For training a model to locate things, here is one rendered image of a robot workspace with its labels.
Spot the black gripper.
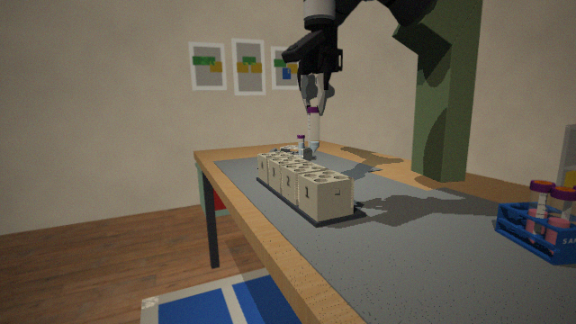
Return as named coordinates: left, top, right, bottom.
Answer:
left=297, top=18, right=343, bottom=116

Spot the blue tube rack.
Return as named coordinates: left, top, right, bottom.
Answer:
left=495, top=202, right=576, bottom=266

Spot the grey bench mat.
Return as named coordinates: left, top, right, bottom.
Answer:
left=213, top=150, right=576, bottom=324

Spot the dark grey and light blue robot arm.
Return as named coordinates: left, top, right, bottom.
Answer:
left=282, top=0, right=432, bottom=63

